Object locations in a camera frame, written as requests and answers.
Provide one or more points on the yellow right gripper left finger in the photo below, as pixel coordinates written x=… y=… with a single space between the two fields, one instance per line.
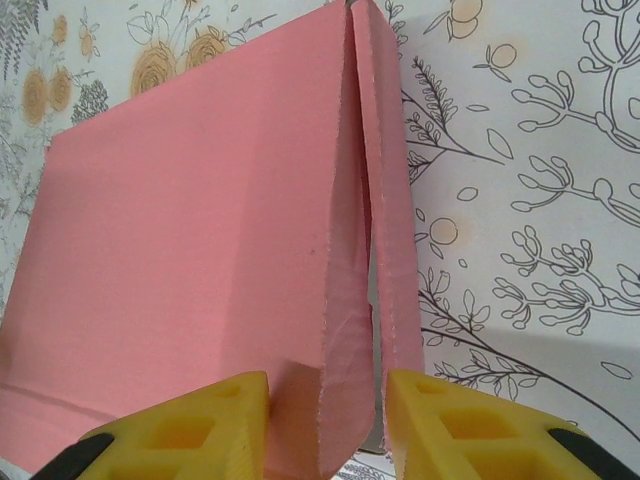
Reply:
x=200 y=440

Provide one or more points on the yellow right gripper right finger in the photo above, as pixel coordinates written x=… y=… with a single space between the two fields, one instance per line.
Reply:
x=475 y=440

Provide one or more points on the pink and white paper box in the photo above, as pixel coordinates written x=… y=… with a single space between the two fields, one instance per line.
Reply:
x=175 y=225

